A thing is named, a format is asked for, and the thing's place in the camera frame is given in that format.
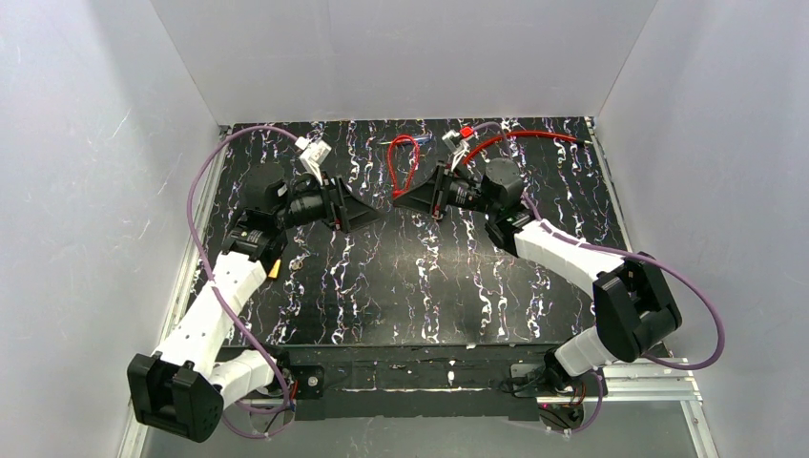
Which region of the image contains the red cable tie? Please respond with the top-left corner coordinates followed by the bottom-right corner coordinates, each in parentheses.
top-left (386, 135), bottom-right (421, 198)

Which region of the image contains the brass padlock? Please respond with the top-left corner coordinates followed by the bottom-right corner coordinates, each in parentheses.
top-left (267, 260), bottom-right (281, 280)

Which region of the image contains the red tethered cable with key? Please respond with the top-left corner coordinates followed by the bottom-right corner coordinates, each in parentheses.
top-left (460, 130), bottom-right (594, 168)

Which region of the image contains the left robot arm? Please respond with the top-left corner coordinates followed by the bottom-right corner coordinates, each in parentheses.
top-left (127, 163), bottom-right (382, 443)

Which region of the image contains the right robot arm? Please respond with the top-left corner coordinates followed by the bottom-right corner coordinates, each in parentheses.
top-left (393, 158), bottom-right (682, 385)

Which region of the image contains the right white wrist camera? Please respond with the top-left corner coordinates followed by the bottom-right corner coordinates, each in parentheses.
top-left (442, 130), bottom-right (470, 170)

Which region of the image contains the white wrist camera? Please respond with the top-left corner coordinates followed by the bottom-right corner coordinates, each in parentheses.
top-left (295, 136), bottom-right (332, 184)
top-left (442, 130), bottom-right (470, 170)

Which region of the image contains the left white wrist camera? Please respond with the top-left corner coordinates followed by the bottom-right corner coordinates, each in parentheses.
top-left (295, 136), bottom-right (332, 184)

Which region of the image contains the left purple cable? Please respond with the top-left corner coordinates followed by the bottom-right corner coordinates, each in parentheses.
top-left (186, 125), bottom-right (304, 440)

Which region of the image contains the purple cable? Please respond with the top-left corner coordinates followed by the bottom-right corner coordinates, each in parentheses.
top-left (186, 125), bottom-right (304, 440)
top-left (473, 121), bottom-right (727, 435)

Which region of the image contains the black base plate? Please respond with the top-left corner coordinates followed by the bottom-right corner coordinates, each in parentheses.
top-left (270, 343), bottom-right (608, 426)

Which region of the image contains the aluminium frame rail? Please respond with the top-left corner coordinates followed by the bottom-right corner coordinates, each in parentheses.
top-left (117, 359), bottom-right (722, 458)

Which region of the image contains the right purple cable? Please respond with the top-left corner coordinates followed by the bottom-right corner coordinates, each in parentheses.
top-left (473, 121), bottom-right (727, 435)

